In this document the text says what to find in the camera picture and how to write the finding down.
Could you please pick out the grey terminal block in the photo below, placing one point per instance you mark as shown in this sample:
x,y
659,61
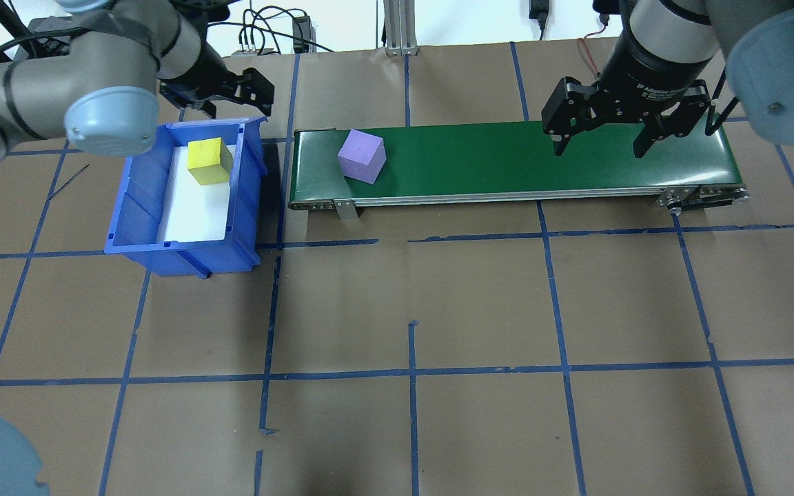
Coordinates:
x,y
256,51

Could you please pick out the purple foam cube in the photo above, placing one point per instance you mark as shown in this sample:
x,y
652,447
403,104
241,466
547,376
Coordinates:
x,y
361,157

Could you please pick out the yellow foam cube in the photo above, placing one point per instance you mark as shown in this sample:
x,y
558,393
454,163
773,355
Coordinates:
x,y
207,162

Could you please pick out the black wall plug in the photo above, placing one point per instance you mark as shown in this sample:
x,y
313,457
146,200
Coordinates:
x,y
539,10

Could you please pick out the black power adapter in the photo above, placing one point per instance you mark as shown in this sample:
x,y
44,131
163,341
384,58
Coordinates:
x,y
301,33

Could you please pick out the blue plastic storage bin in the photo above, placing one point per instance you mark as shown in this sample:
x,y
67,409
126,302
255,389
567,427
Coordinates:
x,y
183,258

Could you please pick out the green conveyor belt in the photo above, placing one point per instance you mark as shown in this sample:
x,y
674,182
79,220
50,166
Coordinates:
x,y
507,162

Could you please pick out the aluminium profile post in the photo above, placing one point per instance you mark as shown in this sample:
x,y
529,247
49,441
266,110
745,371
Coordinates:
x,y
400,27

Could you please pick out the white foam pad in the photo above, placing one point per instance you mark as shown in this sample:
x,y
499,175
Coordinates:
x,y
197,213

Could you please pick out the thin black stick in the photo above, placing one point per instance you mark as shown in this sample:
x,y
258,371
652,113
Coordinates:
x,y
66,184

